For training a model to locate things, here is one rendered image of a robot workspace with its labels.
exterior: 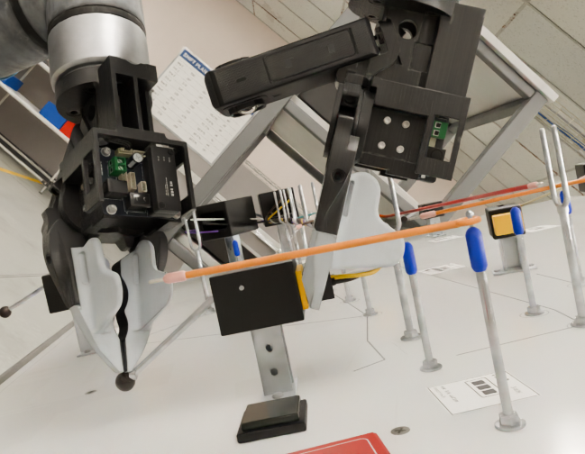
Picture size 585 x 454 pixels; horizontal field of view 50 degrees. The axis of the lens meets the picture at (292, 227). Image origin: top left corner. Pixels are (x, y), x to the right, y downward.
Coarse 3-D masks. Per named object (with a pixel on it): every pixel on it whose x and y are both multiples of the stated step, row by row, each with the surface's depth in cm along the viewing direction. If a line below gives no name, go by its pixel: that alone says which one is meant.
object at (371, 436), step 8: (344, 440) 25; (352, 440) 24; (360, 440) 24; (368, 440) 24; (376, 440) 24; (312, 448) 25; (320, 448) 24; (328, 448) 24; (336, 448) 24; (344, 448) 24; (352, 448) 24; (360, 448) 24; (368, 448) 24; (376, 448) 23; (384, 448) 23
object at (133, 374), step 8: (240, 288) 41; (208, 304) 43; (200, 312) 43; (192, 320) 43; (184, 328) 43; (176, 336) 43; (160, 344) 44; (168, 344) 44; (152, 352) 44; (160, 352) 44; (144, 360) 44; (136, 368) 44; (136, 376) 44
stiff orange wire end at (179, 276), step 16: (432, 224) 31; (448, 224) 30; (464, 224) 30; (352, 240) 31; (368, 240) 31; (384, 240) 31; (272, 256) 32; (288, 256) 32; (304, 256) 32; (176, 272) 33; (192, 272) 33; (208, 272) 33
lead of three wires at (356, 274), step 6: (354, 270) 43; (360, 270) 43; (366, 270) 43; (372, 270) 44; (378, 270) 44; (336, 276) 43; (342, 276) 43; (348, 276) 43; (354, 276) 43; (360, 276) 43; (366, 276) 43; (336, 282) 43; (342, 282) 43
